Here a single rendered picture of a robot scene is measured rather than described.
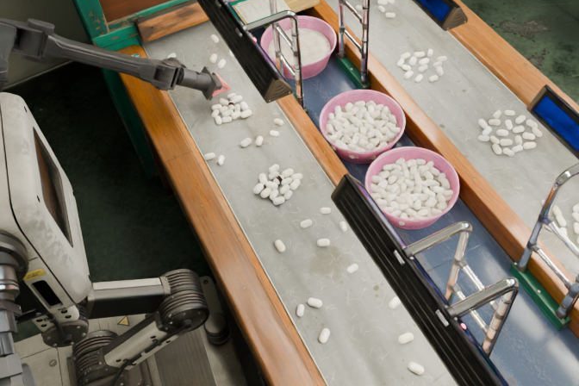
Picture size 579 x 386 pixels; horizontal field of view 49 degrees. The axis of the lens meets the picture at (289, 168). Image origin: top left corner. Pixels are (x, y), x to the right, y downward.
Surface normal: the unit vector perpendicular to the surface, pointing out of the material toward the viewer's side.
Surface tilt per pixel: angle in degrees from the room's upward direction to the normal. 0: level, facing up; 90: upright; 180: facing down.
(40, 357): 0
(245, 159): 0
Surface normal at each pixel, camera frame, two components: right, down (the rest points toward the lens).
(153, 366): -0.07, -0.62
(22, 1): 0.50, 0.66
